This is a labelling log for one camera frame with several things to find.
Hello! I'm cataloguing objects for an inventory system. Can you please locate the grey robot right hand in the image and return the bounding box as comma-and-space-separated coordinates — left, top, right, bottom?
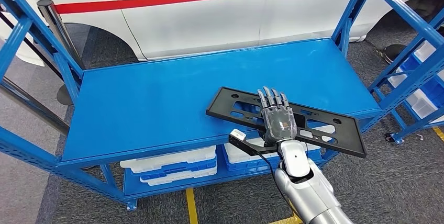
257, 86, 298, 147

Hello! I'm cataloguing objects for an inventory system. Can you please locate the black plastic plate frame part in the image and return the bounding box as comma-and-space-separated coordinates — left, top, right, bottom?
205, 86, 368, 159

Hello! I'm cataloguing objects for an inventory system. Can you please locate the blue metal shelf rack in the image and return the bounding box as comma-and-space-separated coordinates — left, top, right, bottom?
0, 0, 444, 212

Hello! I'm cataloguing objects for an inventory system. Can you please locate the clear white plastic bin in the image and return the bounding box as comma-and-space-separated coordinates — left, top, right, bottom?
119, 145, 217, 175

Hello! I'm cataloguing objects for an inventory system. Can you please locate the white car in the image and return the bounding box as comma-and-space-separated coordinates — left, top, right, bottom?
0, 0, 444, 67

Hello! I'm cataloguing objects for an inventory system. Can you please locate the dark round floor base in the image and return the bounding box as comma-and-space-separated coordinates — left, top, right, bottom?
376, 43, 410, 64

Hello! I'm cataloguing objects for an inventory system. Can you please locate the blue metal rack with casters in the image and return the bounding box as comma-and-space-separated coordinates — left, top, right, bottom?
368, 7, 444, 144

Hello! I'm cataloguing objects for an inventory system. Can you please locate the chrome stanchion with chrome base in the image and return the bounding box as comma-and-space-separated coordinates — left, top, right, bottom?
36, 0, 86, 71

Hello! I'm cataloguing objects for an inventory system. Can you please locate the grey metal bar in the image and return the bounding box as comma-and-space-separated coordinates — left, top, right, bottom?
0, 76, 70, 137

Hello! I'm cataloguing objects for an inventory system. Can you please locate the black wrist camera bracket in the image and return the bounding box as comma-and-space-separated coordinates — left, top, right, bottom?
228, 135, 280, 156

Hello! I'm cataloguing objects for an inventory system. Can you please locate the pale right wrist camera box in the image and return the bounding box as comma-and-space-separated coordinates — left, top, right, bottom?
230, 129, 247, 142

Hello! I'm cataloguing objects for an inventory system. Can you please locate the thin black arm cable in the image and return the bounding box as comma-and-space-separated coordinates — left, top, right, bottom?
254, 149, 294, 212

